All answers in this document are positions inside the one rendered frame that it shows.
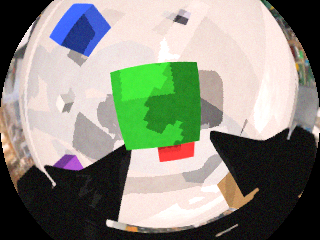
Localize purple cube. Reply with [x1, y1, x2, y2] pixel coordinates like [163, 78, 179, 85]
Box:
[53, 155, 84, 171]

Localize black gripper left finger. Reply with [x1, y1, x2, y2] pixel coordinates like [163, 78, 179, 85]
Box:
[44, 144, 132, 221]

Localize green block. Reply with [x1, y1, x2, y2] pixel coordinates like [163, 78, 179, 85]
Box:
[109, 61, 201, 151]

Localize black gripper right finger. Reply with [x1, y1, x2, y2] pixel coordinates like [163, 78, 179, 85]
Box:
[209, 127, 289, 197]

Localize blue block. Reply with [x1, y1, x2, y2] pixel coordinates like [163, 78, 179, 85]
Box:
[49, 3, 112, 57]

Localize red block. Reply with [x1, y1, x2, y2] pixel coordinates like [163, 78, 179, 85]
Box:
[157, 143, 195, 163]

